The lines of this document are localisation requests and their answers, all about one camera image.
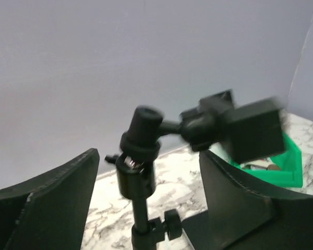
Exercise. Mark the black phone stand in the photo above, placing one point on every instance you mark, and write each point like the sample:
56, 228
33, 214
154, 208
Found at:
246, 133

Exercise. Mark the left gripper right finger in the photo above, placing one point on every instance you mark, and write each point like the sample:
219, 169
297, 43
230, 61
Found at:
245, 212

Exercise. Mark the green plastic bin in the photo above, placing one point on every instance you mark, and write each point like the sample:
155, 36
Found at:
290, 162

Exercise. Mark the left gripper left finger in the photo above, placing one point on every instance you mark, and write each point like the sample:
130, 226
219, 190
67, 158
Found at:
50, 210

